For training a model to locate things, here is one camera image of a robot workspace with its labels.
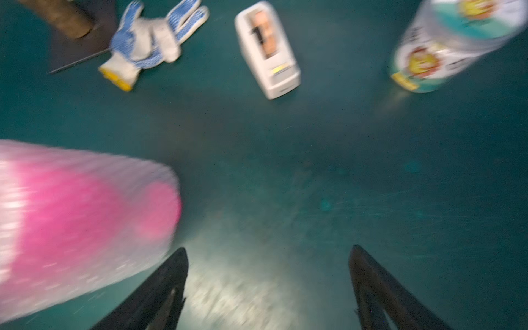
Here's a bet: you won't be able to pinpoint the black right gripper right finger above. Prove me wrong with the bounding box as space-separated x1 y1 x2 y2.
349 245 451 330

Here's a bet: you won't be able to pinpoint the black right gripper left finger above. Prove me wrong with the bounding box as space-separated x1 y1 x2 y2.
92 247 189 329

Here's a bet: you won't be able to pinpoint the clear bubble wrap sheet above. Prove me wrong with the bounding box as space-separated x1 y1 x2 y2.
1 140 182 323

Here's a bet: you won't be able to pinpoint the white tape dispenser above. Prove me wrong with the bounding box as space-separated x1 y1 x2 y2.
235 1 301 100

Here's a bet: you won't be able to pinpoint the blue white work gloves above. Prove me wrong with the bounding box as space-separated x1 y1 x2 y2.
98 1 210 92

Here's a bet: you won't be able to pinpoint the green labelled round tin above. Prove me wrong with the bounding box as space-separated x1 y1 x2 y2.
389 1 527 93

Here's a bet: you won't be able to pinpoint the pink artificial blossom tree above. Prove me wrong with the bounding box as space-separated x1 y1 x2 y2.
19 0 118 74

